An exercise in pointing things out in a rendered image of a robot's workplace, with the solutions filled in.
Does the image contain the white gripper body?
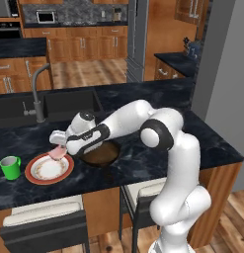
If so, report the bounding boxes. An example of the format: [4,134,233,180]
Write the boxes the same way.
[48,129,68,147]

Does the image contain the white plate with red rim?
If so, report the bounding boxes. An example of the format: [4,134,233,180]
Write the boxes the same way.
[24,151,75,186]

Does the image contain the dark brown pan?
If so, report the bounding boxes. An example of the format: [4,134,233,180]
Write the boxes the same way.
[78,140,122,168]

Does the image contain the black sink basin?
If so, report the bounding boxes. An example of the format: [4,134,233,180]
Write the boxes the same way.
[0,89,105,129]

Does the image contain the grey sink tap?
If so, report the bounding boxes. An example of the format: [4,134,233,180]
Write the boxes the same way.
[22,62,51,124]

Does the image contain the green mug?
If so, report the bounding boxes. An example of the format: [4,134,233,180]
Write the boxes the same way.
[0,155,22,181]

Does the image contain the wooden island cupboards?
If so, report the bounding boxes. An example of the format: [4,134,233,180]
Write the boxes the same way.
[0,55,54,96]

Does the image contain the black stool with cream seat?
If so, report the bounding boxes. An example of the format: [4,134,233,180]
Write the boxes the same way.
[0,201,91,253]
[119,183,168,253]

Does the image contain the wooden base cupboards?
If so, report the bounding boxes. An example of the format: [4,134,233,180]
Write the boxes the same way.
[22,25,129,64]

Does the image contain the white toaster oven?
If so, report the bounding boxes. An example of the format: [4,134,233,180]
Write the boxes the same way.
[36,9,57,24]

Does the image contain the steel fridge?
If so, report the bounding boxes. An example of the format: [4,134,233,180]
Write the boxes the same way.
[125,0,150,84]

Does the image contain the wooden side cupboard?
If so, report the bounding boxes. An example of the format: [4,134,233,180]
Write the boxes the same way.
[153,57,186,82]

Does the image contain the black oven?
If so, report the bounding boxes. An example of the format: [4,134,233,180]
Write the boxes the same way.
[0,0,24,40]

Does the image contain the blue pot with dark tools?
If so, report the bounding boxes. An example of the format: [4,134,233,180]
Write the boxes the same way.
[182,37,203,60]

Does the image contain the wooden wall cupboards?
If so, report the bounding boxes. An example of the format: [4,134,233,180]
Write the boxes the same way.
[17,0,129,6]

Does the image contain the wooden wall cupboard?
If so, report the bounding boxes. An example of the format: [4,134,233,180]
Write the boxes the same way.
[173,0,207,27]

